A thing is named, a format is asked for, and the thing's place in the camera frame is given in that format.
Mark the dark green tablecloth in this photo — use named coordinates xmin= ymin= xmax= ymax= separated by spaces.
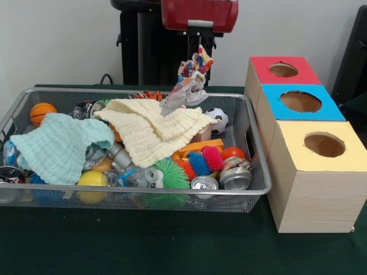
xmin=0 ymin=84 xmax=367 ymax=275

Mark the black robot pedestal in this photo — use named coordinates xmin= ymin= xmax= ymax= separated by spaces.
xmin=110 ymin=0 xmax=232 ymax=87

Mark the black frame stand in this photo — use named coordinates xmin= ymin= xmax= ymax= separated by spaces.
xmin=331 ymin=5 xmax=367 ymax=101

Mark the silver mesh bin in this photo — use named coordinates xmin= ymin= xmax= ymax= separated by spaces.
xmin=0 ymin=88 xmax=272 ymax=214

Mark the yellow ball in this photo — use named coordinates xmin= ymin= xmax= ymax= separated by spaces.
xmin=76 ymin=171 xmax=109 ymax=205

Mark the dark green side table cloth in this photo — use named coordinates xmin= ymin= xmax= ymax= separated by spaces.
xmin=339 ymin=91 xmax=367 ymax=123

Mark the green spiky ball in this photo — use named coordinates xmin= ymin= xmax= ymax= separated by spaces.
xmin=145 ymin=159 xmax=192 ymax=210

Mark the mint knitted cloth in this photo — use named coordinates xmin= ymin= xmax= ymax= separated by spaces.
xmin=10 ymin=112 xmax=115 ymax=186

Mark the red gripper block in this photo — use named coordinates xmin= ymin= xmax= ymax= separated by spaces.
xmin=160 ymin=0 xmax=239 ymax=85

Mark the pink blue red spiky toy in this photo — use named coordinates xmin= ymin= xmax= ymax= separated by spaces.
xmin=176 ymin=145 xmax=224 ymax=182

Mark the red ball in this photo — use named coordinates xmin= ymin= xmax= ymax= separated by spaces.
xmin=220 ymin=147 xmax=247 ymax=162

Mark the cream knitted cloth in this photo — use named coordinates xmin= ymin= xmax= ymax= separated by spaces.
xmin=93 ymin=98 xmax=220 ymax=169

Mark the wooden box with three holes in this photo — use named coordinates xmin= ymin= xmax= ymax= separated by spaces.
xmin=244 ymin=56 xmax=367 ymax=234

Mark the crushed silver can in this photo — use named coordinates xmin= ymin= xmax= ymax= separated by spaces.
xmin=218 ymin=156 xmax=253 ymax=191

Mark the small soccer ball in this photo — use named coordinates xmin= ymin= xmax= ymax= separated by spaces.
xmin=205 ymin=108 xmax=229 ymax=135

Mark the colourful patterned white cloth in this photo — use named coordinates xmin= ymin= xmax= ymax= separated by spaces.
xmin=159 ymin=44 xmax=215 ymax=117

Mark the small orange basketball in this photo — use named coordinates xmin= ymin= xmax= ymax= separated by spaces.
xmin=29 ymin=102 xmax=58 ymax=128

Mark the orange toy block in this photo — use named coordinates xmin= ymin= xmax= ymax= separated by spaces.
xmin=171 ymin=138 xmax=225 ymax=161

